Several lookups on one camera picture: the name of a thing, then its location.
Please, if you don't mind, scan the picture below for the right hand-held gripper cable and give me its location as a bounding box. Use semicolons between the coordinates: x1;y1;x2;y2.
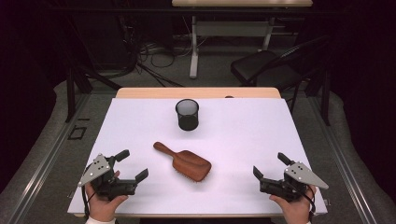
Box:
305;186;317;217

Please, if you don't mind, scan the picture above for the hand-held gripper cable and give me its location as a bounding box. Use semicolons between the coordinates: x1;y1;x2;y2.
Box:
80;186;92;218
305;186;317;217

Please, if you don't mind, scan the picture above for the black folding chair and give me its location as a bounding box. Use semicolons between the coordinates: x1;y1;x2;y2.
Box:
230;35;331;114

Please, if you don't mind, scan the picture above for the person's left hand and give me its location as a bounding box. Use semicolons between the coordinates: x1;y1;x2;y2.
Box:
85;182;129;220

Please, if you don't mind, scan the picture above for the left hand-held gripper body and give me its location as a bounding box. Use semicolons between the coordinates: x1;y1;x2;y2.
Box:
78;153;139;202

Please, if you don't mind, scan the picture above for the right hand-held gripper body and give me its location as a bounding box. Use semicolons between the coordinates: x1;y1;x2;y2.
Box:
260;161;330;203

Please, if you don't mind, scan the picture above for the brown wooden hairbrush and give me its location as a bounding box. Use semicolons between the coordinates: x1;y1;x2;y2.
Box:
152;141;213;183

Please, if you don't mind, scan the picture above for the black mesh pen holder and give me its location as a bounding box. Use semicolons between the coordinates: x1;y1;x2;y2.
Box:
175;98;200;132

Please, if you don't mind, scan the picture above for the white-legged wooden desk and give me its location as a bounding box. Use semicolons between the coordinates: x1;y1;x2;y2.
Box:
171;0;314;79

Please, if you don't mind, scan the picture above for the person's right hand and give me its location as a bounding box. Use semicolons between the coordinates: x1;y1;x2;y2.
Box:
269;185;317;224

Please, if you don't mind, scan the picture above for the left hand-held gripper cable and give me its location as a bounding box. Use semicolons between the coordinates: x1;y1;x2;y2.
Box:
80;186;92;218

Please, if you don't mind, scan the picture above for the white table mat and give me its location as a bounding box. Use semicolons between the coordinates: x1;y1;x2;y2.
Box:
67;98;329;216

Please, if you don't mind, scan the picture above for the black metal stand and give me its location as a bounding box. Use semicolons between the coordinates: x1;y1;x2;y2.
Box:
304;68;332;127
64;66;123;123

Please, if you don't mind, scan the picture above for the bundle of floor cables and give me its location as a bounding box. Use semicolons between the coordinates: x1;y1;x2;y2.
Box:
124;18;200;89

